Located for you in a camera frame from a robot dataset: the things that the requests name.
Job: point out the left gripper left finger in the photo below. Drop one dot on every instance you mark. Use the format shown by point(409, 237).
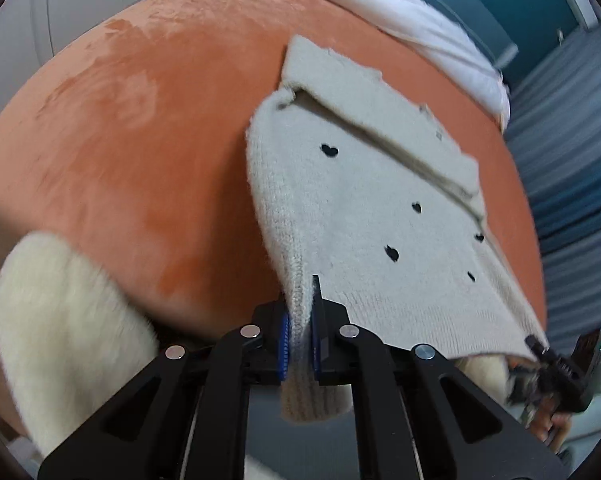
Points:
point(184, 416)

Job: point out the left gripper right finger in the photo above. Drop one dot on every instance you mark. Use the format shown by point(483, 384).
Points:
point(416, 415)

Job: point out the light grey knit sweater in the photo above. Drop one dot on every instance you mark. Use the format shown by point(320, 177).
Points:
point(362, 195)

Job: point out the person's right hand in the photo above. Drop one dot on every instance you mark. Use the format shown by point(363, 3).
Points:
point(549, 425)

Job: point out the cream fluffy rug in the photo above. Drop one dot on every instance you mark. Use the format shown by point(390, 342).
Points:
point(69, 340)

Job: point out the blue grey curtain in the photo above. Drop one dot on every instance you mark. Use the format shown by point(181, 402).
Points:
point(555, 138)

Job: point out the orange plush bed blanket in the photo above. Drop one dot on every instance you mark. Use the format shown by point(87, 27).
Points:
point(130, 145)

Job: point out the white bed sheet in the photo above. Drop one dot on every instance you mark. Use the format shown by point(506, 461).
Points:
point(444, 43)

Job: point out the teal upholstered headboard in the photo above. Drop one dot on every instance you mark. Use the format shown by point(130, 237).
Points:
point(514, 34)

